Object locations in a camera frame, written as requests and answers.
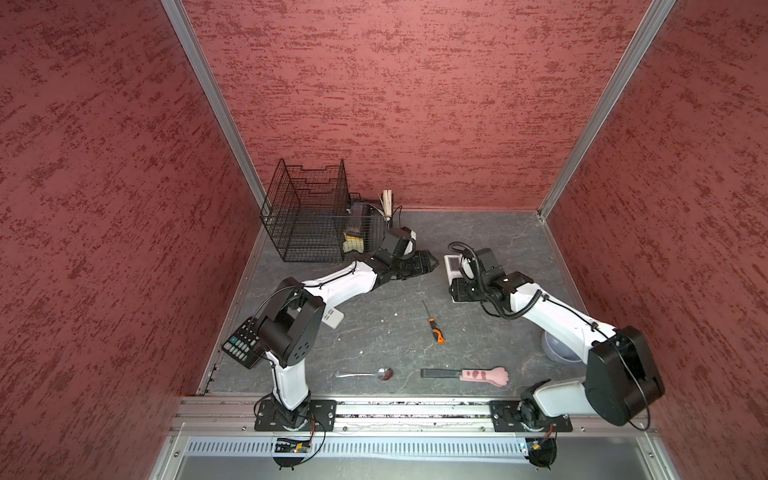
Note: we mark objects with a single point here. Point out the grey cup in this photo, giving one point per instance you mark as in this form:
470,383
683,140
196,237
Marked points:
557,351

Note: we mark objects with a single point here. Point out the wooden sticks in rack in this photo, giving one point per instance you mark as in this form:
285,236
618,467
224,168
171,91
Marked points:
386,199

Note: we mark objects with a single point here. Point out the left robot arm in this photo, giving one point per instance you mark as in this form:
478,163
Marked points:
286,326

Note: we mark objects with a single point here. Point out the orange black screwdriver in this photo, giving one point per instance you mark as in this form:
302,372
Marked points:
435,329

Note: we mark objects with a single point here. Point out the pink cat paw tool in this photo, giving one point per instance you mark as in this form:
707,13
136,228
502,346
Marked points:
497,377

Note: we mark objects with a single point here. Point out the black calculator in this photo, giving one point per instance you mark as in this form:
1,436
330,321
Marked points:
243,345

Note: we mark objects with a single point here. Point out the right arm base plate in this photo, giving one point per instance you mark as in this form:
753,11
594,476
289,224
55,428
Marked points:
522,416

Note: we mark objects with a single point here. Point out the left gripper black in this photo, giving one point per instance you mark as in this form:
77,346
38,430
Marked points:
422,265

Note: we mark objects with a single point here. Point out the long white remote control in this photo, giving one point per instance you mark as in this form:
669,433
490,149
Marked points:
454,267

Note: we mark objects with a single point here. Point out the black wire rack organizer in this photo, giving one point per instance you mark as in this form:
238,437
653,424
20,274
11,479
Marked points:
305,209

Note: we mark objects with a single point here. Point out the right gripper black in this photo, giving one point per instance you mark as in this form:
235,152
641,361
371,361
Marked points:
458,292

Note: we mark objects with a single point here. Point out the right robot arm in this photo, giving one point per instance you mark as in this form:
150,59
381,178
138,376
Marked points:
621,379

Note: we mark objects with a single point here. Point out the metal spoon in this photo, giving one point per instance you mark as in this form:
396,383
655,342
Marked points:
382,374

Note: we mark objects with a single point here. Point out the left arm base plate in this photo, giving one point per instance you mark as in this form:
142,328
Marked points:
310,415

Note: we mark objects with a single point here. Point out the yellow black item in rack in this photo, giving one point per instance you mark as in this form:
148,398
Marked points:
358,229

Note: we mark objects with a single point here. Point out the small white AC remote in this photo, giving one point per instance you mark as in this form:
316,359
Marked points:
332,317

